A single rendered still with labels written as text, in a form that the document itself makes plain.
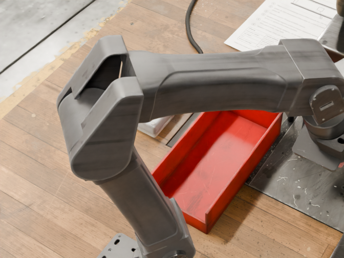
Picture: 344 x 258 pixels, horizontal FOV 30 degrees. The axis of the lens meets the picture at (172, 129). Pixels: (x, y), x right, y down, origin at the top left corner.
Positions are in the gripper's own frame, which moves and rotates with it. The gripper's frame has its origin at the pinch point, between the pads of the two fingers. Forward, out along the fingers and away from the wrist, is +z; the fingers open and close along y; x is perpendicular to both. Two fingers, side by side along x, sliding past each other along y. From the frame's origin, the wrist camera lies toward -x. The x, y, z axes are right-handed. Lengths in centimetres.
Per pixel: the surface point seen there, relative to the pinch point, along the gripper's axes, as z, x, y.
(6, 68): 121, 150, -6
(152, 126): 9.8, 31.3, -9.0
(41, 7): 138, 164, 27
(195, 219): 3.9, 14.3, -19.6
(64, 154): 6.6, 42.2, -20.9
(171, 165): 7.6, 23.6, -13.7
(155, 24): 25, 49, 12
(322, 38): -2.3, 8.3, 13.3
